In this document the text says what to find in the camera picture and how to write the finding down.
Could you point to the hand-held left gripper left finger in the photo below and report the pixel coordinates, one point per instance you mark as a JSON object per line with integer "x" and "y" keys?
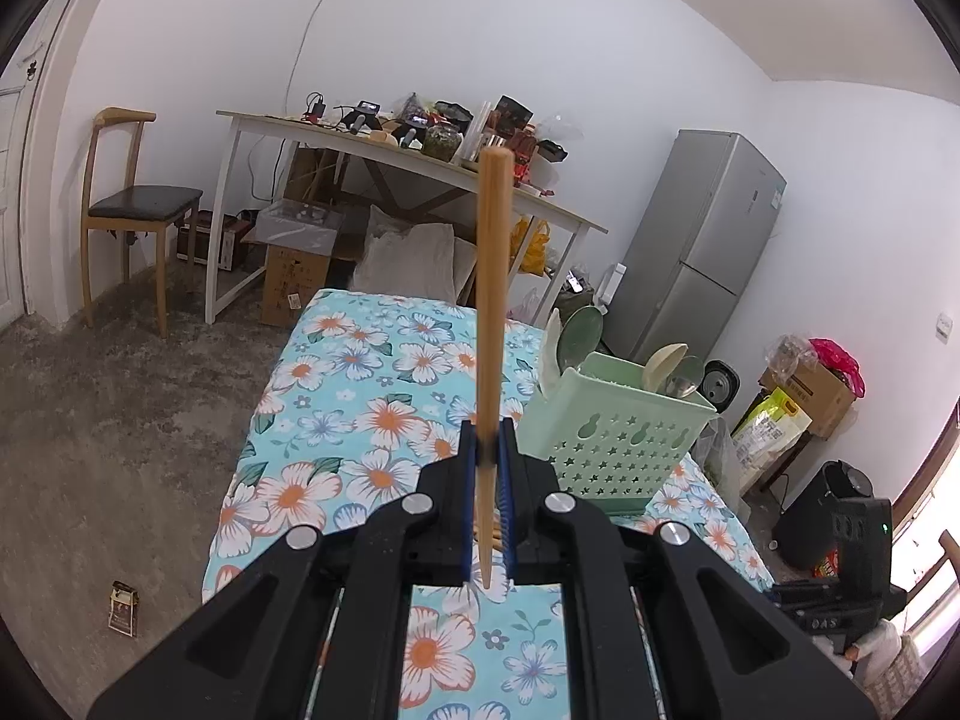
{"x": 467, "y": 510}

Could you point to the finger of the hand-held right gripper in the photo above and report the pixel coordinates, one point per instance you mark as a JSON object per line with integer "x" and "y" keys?
{"x": 806, "y": 592}

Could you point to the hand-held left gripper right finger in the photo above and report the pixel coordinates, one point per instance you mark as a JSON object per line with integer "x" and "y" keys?
{"x": 508, "y": 510}

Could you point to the green plastic utensil holder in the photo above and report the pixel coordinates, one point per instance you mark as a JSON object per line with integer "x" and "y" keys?
{"x": 615, "y": 435}

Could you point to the single wooden chopstick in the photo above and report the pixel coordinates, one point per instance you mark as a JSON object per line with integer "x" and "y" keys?
{"x": 495, "y": 277}

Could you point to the person's right forearm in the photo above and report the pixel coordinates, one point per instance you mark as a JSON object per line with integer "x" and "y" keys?
{"x": 904, "y": 671}

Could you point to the person's right hand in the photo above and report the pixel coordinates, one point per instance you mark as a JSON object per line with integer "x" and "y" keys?
{"x": 874, "y": 645}

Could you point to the red snack packet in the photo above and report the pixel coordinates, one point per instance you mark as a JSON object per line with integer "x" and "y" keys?
{"x": 827, "y": 564}

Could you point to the black floor bin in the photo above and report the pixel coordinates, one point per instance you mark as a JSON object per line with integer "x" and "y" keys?
{"x": 814, "y": 517}

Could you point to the open cardboard box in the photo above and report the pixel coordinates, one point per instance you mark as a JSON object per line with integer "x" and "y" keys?
{"x": 817, "y": 401}

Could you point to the blue floral tablecloth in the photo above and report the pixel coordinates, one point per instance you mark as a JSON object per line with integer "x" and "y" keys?
{"x": 352, "y": 420}

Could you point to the pink plastic bag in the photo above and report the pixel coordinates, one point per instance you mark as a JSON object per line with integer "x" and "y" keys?
{"x": 836, "y": 360}

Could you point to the clear plastic bag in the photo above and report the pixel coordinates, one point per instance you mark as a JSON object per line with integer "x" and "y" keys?
{"x": 787, "y": 352}

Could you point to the black rice cooker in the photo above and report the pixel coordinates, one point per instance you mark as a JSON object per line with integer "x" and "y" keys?
{"x": 724, "y": 386}

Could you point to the white standing appliance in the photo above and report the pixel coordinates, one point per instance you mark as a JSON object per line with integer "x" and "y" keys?
{"x": 611, "y": 289}

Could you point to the grey pillow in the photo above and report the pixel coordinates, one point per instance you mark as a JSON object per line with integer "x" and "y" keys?
{"x": 409, "y": 259}

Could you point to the yellow plastic bag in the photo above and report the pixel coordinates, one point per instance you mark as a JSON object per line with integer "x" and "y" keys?
{"x": 531, "y": 247}

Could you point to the brown cardboard box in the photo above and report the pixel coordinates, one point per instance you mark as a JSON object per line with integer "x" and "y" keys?
{"x": 292, "y": 285}

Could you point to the long white desk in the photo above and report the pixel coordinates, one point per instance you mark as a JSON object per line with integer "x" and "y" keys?
{"x": 555, "y": 206}

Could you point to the clear plastic bin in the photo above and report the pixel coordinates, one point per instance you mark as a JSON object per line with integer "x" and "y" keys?
{"x": 296, "y": 229}

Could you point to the grey refrigerator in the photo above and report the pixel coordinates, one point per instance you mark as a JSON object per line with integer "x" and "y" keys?
{"x": 697, "y": 240}

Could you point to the small packet on floor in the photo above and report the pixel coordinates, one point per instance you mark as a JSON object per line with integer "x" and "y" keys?
{"x": 124, "y": 607}

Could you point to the glass jar green contents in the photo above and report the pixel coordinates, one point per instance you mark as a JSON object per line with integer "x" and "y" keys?
{"x": 442, "y": 142}

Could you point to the small wooden crate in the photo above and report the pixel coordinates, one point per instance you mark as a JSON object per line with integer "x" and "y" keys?
{"x": 214, "y": 240}

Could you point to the red and black boxes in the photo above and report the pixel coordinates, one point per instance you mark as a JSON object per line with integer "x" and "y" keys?
{"x": 517, "y": 118}

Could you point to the wooden chair black seat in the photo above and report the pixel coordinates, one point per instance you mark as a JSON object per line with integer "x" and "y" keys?
{"x": 142, "y": 202}

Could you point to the white door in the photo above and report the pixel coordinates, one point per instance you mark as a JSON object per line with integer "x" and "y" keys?
{"x": 11, "y": 202}

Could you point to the light wooden chair frame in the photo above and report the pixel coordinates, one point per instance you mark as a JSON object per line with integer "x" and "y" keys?
{"x": 946, "y": 551}

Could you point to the white wall socket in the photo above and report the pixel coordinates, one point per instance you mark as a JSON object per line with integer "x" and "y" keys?
{"x": 943, "y": 327}

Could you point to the black camera device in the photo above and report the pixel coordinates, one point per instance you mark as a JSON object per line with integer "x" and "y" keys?
{"x": 367, "y": 106}

